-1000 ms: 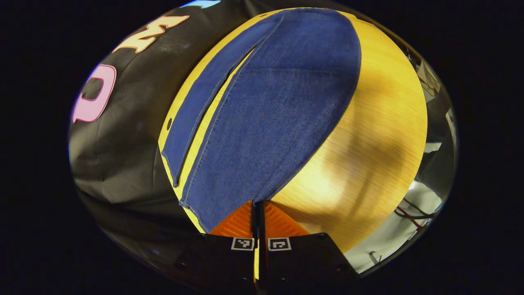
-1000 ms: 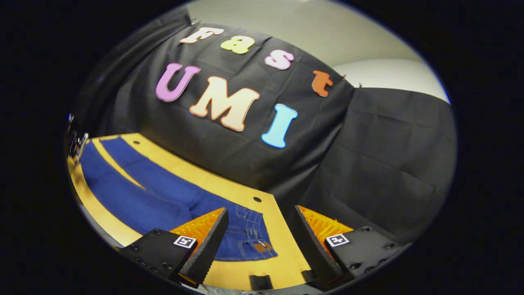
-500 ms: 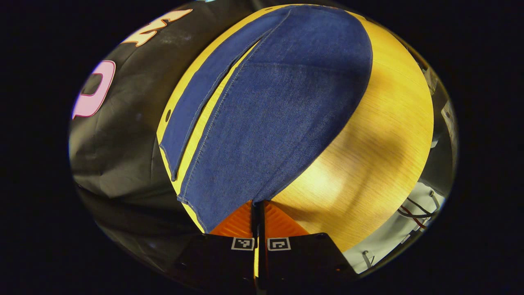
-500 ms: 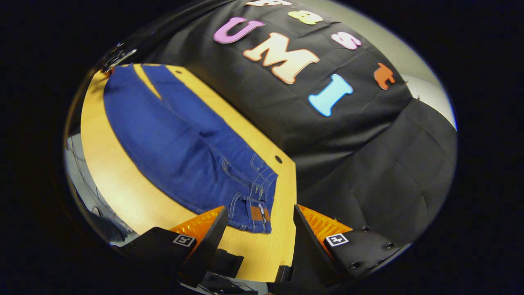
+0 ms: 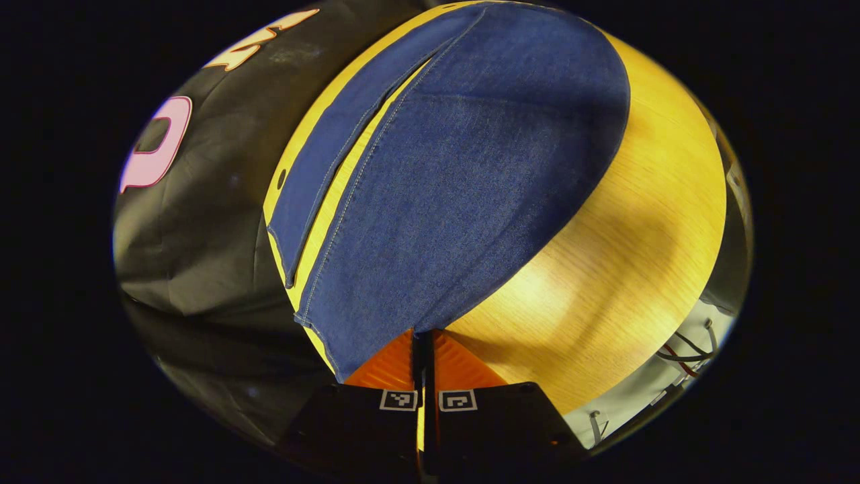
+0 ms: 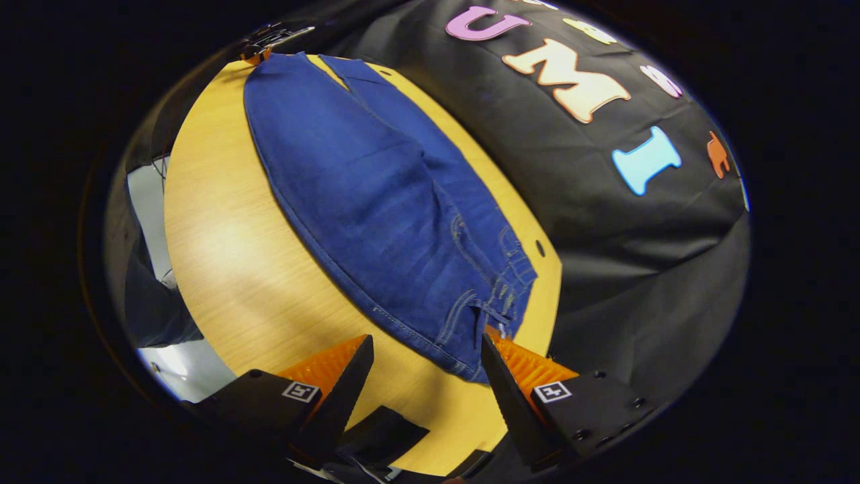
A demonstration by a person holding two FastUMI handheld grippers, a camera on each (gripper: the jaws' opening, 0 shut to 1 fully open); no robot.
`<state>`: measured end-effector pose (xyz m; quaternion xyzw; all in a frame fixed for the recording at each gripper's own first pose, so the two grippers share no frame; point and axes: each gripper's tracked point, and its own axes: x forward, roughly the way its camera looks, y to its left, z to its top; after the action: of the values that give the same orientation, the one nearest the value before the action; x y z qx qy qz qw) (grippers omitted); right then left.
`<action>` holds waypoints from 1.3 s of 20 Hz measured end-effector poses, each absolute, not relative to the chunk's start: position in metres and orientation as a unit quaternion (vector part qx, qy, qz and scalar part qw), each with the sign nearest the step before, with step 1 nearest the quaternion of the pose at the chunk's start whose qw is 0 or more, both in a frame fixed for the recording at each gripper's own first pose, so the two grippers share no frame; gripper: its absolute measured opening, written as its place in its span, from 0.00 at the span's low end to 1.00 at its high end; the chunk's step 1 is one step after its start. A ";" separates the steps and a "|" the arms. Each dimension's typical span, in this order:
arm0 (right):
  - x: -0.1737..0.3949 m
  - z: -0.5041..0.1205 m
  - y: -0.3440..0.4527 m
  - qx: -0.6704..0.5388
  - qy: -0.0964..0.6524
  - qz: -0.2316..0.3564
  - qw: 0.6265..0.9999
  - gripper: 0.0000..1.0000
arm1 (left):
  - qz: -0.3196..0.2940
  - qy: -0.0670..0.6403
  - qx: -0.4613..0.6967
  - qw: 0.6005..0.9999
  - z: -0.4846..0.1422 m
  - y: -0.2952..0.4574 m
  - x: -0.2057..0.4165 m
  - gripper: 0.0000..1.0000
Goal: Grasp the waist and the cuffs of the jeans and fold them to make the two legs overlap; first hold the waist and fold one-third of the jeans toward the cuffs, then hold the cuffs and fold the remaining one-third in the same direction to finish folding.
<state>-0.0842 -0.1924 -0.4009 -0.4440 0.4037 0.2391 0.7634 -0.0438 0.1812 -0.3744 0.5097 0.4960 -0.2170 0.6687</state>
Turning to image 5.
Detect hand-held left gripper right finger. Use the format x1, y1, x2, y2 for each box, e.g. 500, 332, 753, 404
430, 328, 589, 475

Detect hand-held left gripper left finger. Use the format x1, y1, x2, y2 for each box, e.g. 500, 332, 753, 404
279, 328, 425, 473

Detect blue denim jeans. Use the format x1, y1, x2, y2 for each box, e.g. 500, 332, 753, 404
267, 2, 632, 382

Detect black backdrop cloth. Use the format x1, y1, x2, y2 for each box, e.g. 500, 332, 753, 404
113, 0, 431, 446

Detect red cable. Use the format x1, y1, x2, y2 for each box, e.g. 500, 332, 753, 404
662, 343, 703, 378

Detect black cable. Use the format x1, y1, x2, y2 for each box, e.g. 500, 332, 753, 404
655, 319, 720, 364

